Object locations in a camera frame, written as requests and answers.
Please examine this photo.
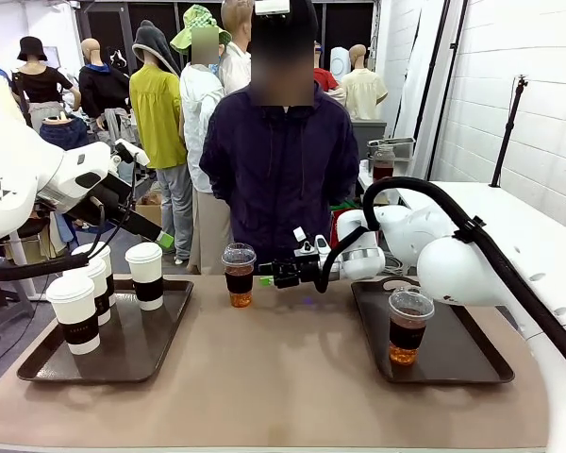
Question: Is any mannequin with green checkered hat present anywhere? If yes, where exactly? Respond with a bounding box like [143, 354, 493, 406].
[169, 4, 237, 277]

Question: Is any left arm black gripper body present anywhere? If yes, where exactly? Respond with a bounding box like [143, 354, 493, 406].
[65, 174, 165, 243]

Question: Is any white paper coffee cup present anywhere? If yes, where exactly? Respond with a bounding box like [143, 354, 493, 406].
[62, 259, 113, 327]
[45, 274, 102, 357]
[124, 242, 165, 312]
[70, 241, 118, 309]

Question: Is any mannequin torso in blue jeans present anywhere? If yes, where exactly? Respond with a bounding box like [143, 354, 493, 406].
[38, 114, 90, 151]

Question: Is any black tripod stand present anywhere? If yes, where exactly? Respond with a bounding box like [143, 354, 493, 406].
[489, 74, 530, 189]

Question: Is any tall mannequin in white shirt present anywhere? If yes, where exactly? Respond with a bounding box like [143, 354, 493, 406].
[218, 0, 256, 98]

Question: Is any grey plastic stool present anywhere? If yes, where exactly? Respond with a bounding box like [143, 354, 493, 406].
[0, 253, 35, 344]

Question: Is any person in red shirt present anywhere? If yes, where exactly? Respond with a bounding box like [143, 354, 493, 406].
[312, 41, 347, 104]

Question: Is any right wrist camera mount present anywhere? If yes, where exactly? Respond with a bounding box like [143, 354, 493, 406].
[291, 226, 333, 260]

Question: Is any red bag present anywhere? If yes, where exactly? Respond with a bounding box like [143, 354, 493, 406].
[329, 201, 359, 246]

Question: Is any metal rectangular container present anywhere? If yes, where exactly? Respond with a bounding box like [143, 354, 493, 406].
[367, 136, 417, 179]

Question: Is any mannequin in cream shirt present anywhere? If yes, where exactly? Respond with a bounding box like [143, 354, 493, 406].
[340, 43, 390, 122]

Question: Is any mannequin with black bucket hat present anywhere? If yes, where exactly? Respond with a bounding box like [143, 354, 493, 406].
[10, 36, 82, 134]

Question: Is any person in dark purple jacket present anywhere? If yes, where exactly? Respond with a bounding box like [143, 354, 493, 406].
[198, 0, 360, 277]

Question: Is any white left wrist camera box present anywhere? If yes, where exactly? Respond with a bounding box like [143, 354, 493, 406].
[114, 138, 151, 167]

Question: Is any brown plastic serving tray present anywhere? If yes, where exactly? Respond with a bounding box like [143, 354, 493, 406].
[350, 277, 516, 386]
[17, 275, 195, 384]

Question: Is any glass jar with dark liquid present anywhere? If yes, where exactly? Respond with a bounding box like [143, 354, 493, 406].
[372, 145, 397, 183]

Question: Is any small white side table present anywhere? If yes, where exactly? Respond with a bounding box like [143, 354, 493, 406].
[357, 159, 376, 190]

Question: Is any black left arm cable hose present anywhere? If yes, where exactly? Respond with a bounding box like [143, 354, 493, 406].
[0, 186, 139, 283]

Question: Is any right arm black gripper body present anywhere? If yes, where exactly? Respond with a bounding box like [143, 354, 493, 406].
[280, 256, 325, 289]

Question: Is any large white table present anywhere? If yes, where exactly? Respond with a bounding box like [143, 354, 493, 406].
[391, 180, 454, 210]

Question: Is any cardboard box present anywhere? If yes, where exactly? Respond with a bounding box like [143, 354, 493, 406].
[133, 201, 164, 228]

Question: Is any white oval appliance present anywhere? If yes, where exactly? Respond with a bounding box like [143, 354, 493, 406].
[329, 45, 351, 84]

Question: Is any clear plastic iced coffee cup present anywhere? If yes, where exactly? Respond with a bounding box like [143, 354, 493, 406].
[221, 242, 258, 310]
[387, 288, 436, 366]

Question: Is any mannequin in black hoodie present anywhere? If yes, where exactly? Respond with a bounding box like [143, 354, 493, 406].
[77, 37, 134, 145]

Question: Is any mannequin in yellow top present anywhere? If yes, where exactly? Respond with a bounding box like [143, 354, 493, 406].
[128, 19, 195, 266]

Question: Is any grey cabinet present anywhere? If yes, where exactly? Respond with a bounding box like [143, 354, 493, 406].
[350, 119, 389, 161]

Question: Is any white head-mounted camera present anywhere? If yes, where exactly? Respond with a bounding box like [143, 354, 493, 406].
[254, 0, 292, 16]

